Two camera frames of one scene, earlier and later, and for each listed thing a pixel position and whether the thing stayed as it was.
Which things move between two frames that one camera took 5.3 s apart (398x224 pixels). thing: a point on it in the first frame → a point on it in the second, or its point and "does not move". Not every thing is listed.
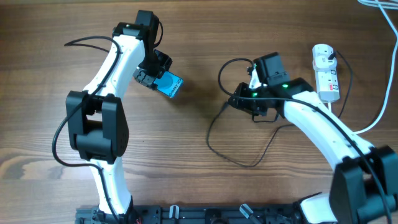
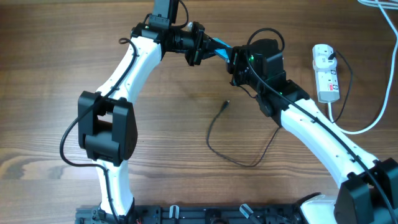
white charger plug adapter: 320,55 does not move
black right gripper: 242,103 → 236,57
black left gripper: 147,79 → 203,43
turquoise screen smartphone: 169,84 → 222,52
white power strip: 326,73 does not move
